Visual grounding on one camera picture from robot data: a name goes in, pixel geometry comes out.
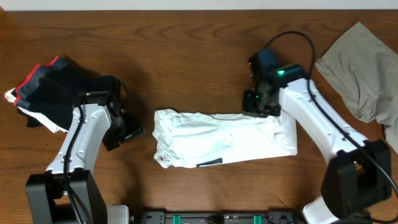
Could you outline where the white t-shirt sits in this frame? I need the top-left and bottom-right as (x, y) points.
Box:
(152, 109), (298, 169)

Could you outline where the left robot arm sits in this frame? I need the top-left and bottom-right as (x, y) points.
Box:
(25, 90), (144, 223)

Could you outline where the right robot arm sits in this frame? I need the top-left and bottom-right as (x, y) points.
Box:
(243, 62), (397, 223)

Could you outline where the black folded garment red trim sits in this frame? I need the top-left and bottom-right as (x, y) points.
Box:
(13, 56), (104, 130)

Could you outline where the grey-olive garment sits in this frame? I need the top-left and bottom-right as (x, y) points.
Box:
(315, 22), (397, 151)

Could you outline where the white folded garment under black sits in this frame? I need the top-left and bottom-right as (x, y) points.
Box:
(4, 88), (68, 133)

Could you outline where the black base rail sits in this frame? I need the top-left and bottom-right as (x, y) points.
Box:
(131, 210), (305, 224)

